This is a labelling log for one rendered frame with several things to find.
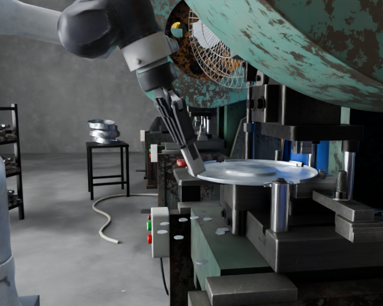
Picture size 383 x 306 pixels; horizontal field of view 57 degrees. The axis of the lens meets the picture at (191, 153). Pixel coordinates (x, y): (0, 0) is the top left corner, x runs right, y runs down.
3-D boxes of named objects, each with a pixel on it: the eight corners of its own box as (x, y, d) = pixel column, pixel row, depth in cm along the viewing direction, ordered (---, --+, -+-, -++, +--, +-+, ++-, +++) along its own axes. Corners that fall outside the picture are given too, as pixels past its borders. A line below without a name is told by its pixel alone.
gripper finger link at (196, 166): (192, 140, 74) (194, 141, 73) (205, 169, 76) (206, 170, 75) (180, 147, 73) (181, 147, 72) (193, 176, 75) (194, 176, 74)
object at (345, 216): (352, 243, 58) (356, 181, 57) (306, 212, 75) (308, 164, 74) (386, 241, 59) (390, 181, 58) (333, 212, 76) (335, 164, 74)
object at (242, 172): (169, 166, 88) (169, 163, 88) (264, 159, 100) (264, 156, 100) (229, 192, 62) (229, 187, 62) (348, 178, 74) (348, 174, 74)
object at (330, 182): (296, 198, 75) (296, 176, 75) (270, 183, 90) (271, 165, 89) (335, 197, 76) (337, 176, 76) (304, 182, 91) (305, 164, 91)
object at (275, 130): (291, 153, 71) (292, 125, 70) (259, 143, 91) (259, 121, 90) (365, 152, 73) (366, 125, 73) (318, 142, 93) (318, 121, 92)
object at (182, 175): (179, 241, 74) (179, 178, 72) (173, 220, 87) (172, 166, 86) (293, 235, 77) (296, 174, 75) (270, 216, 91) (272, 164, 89)
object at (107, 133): (90, 200, 352) (87, 120, 342) (87, 190, 394) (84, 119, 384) (130, 197, 366) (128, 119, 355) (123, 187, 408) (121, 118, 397)
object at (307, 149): (298, 154, 79) (298, 138, 79) (289, 152, 84) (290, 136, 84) (311, 154, 80) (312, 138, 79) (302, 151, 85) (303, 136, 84)
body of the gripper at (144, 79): (131, 76, 72) (149, 117, 74) (141, 72, 64) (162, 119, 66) (163, 61, 74) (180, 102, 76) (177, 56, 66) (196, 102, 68)
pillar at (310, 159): (309, 182, 91) (311, 127, 89) (305, 180, 93) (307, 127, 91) (317, 182, 91) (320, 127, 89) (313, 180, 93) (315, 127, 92)
